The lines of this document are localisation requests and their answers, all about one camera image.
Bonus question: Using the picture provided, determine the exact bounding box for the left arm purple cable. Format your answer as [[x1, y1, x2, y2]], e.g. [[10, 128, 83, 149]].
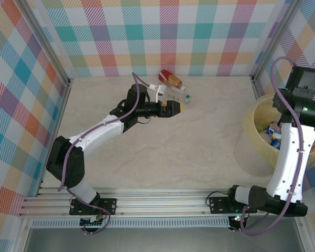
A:
[[58, 72, 150, 192]]

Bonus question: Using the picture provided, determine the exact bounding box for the white slotted cable duct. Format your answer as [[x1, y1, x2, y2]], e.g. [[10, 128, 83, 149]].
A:
[[30, 219, 231, 229]]

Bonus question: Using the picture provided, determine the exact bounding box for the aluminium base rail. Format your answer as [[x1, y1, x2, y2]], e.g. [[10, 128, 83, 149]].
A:
[[18, 187, 309, 217]]

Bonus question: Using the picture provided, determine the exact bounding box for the black mount plate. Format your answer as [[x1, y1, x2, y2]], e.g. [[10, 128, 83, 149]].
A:
[[69, 198, 118, 216], [208, 195, 258, 215]]

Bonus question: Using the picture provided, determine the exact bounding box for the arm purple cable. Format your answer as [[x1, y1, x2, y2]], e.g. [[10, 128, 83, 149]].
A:
[[58, 72, 150, 192], [241, 56, 305, 236]]

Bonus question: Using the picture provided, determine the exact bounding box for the left black mount plate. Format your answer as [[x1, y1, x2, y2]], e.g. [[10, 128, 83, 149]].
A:
[[69, 198, 118, 216]]

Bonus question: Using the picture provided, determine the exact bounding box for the blue yellow white label bottle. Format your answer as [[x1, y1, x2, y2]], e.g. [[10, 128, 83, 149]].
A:
[[267, 125, 282, 140]]

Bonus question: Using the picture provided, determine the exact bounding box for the right aluminium frame post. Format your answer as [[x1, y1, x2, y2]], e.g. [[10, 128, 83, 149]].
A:
[[250, 0, 305, 85]]

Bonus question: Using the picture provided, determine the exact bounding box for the yellow round bin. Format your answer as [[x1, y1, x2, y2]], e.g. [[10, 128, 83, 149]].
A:
[[243, 96, 315, 169]]

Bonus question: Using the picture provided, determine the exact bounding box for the right black mount plate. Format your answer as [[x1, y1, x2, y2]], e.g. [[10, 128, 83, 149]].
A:
[[208, 195, 258, 215]]

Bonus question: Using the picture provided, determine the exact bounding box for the right control board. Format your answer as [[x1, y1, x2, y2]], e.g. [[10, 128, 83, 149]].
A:
[[229, 214, 247, 229]]

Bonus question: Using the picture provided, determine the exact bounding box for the control board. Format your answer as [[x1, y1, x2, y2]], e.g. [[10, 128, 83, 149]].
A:
[[80, 217, 105, 228], [229, 214, 247, 229]]

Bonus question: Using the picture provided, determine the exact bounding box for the amber tea bottle red label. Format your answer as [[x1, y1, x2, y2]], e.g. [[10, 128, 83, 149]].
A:
[[159, 68, 187, 91]]

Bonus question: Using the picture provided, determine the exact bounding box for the left aluminium frame post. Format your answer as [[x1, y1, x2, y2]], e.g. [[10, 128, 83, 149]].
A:
[[22, 0, 74, 89]]

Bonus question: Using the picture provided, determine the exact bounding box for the aluminium frame post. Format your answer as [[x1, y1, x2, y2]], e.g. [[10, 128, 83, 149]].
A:
[[250, 0, 305, 85], [22, 0, 74, 89]]

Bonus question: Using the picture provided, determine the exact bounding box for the left control board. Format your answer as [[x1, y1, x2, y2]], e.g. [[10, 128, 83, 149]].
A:
[[80, 217, 105, 228]]

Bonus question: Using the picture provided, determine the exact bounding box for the clear bottle green cap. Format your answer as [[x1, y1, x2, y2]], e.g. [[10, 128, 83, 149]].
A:
[[165, 88, 194, 103]]

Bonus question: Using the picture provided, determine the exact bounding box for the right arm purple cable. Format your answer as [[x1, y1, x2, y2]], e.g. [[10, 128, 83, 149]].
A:
[[241, 56, 305, 236]]

